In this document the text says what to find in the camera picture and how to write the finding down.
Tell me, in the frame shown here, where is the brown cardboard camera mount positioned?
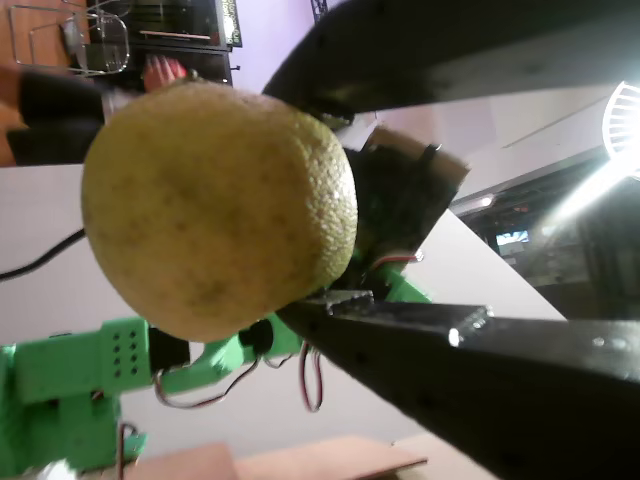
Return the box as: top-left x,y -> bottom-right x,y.
349,127 -> 471,251

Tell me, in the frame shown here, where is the bright white lamp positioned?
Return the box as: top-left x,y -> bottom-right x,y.
601,79 -> 640,177

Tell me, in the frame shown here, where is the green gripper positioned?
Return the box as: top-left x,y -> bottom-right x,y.
277,244 -> 640,480

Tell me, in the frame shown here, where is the black shelf cabinet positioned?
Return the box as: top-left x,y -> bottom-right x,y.
84,0 -> 247,87

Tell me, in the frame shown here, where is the seated person in black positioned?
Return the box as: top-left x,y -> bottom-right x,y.
0,54 -> 194,169

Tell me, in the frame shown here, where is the wire frame chair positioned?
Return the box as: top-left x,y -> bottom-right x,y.
8,0 -> 132,77

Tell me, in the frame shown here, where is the wooden board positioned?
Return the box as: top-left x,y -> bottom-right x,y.
124,434 -> 430,480

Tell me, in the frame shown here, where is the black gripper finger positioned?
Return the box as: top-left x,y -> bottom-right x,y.
262,0 -> 640,121

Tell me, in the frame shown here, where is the black power cable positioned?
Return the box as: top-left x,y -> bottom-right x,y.
0,227 -> 87,282

